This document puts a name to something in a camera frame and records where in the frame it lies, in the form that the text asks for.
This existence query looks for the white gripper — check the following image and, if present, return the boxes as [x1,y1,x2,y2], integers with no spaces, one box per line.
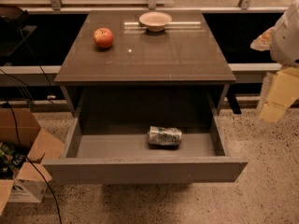
[250,0,299,123]

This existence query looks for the crushed green 7up can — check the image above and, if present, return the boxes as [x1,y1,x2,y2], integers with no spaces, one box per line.
[148,126,182,146]

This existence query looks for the grey cabinet with counter top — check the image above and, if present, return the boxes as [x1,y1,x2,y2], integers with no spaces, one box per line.
[53,9,237,118]

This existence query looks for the open grey top drawer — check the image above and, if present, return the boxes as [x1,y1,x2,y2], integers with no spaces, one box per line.
[42,87,249,185]

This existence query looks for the beige ceramic bowl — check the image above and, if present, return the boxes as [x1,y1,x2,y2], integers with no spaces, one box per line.
[139,12,172,32]

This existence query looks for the red apple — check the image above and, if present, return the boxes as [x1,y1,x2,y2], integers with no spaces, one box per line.
[93,28,114,49]

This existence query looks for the open cardboard box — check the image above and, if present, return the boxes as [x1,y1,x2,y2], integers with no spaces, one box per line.
[0,108,64,214]

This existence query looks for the black device on shelf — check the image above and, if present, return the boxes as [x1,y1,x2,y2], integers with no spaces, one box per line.
[0,6,29,28]

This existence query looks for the snack packets in box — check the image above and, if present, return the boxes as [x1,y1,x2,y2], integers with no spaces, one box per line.
[0,142,26,179]

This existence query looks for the black cable on floor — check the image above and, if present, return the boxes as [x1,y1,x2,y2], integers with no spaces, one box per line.
[0,68,64,224]

